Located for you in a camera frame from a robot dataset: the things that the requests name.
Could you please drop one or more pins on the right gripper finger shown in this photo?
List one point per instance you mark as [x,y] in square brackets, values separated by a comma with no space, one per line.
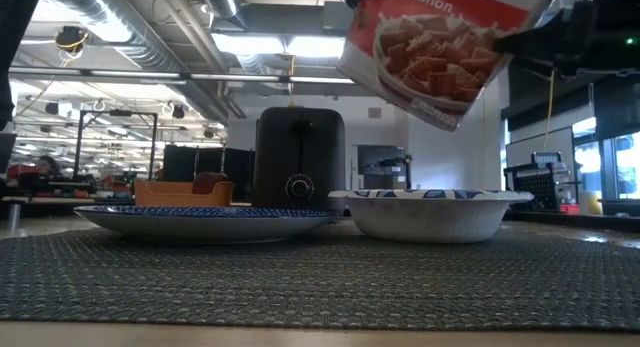
[535,43]

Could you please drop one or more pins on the red white cereal box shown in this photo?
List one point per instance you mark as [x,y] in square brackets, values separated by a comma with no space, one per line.
[430,62]

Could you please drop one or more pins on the black two-slot toaster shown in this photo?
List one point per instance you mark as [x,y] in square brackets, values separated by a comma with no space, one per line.
[280,157]

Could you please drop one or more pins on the dark red apple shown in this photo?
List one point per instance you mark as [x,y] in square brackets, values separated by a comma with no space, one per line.
[207,183]

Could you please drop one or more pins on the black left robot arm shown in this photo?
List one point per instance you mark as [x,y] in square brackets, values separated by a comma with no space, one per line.
[15,37]

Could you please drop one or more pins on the black tool cart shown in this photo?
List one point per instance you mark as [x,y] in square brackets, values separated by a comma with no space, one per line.
[542,182]

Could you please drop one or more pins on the grey woven placemat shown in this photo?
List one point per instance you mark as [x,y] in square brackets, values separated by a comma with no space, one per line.
[320,282]

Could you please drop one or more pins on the black partition panels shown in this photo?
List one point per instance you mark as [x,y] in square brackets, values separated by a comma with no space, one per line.
[210,167]

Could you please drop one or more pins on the blue patterned plate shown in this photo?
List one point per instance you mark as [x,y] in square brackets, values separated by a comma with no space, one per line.
[200,227]

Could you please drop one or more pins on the long ceiling light strip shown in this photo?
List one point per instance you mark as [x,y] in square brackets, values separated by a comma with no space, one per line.
[150,75]

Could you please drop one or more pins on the orange plastic basket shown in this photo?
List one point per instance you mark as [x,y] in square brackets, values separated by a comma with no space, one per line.
[165,194]

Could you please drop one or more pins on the person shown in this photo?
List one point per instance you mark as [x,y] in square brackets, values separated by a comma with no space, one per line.
[49,166]

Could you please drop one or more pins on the silver ceiling duct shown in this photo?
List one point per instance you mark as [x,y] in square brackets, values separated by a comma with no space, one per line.
[145,42]

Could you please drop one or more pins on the black metal rig frame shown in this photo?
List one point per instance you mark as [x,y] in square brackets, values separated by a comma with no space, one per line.
[78,142]

